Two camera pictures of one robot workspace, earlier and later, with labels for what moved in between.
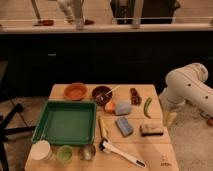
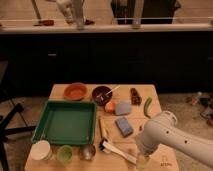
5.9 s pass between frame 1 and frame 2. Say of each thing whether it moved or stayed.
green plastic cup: stayed
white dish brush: stayed
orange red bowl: stayed
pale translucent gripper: moved
